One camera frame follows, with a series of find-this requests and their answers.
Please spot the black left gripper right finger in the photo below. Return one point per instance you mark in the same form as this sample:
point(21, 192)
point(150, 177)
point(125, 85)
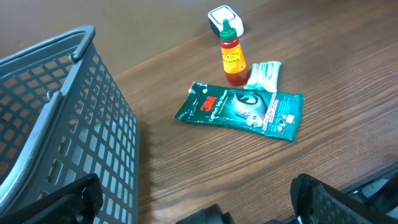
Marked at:
point(316, 202)

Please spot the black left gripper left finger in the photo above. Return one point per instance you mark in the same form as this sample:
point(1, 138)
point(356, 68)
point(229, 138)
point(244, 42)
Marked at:
point(77, 202)

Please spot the green 3M gloves packet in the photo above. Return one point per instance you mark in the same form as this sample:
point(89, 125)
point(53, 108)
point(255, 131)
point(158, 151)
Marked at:
point(274, 115)

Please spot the white teal tissue packet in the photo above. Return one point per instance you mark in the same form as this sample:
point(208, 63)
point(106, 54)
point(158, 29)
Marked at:
point(264, 76)

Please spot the sriracha chilli sauce bottle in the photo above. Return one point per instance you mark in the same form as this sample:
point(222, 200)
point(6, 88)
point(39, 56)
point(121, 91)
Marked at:
point(234, 64)

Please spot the white barcode scanner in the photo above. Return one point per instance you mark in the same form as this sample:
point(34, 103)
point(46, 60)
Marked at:
point(218, 15)

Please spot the grey plastic mesh basket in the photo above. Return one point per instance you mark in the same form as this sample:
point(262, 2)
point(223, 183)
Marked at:
point(63, 117)

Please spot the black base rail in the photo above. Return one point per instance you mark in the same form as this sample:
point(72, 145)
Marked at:
point(367, 189)

